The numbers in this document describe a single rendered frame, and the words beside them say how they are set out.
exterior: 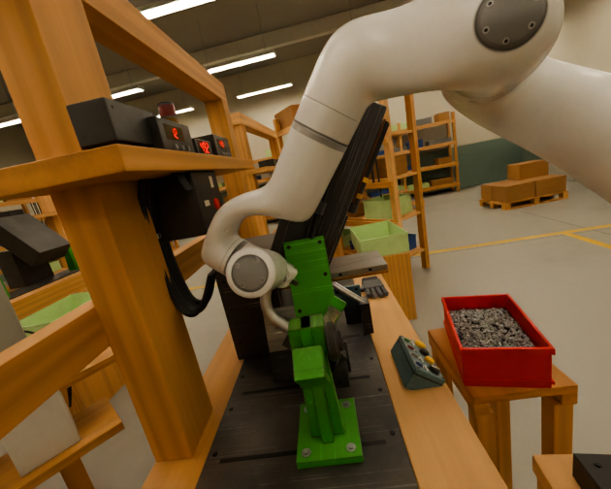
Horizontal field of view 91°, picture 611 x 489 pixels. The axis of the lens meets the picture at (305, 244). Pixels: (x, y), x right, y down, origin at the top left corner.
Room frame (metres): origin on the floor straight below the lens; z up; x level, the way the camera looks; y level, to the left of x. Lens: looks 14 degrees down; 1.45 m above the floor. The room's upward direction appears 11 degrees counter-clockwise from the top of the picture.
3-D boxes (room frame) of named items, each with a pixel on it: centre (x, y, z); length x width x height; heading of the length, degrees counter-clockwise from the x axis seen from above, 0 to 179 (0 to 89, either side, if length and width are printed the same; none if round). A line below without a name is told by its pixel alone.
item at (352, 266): (0.96, -0.05, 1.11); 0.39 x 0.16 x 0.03; 85
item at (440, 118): (9.06, -3.20, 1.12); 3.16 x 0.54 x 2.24; 82
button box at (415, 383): (0.68, -0.22, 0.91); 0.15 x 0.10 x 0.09; 175
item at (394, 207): (4.31, -0.63, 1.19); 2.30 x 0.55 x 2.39; 32
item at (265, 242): (1.01, 0.19, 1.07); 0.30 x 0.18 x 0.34; 175
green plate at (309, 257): (0.81, 0.00, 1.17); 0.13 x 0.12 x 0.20; 175
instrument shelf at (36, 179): (0.91, 0.32, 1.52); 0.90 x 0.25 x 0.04; 175
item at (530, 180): (5.82, -4.41, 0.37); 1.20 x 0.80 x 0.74; 90
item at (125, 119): (0.62, 0.30, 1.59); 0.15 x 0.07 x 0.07; 175
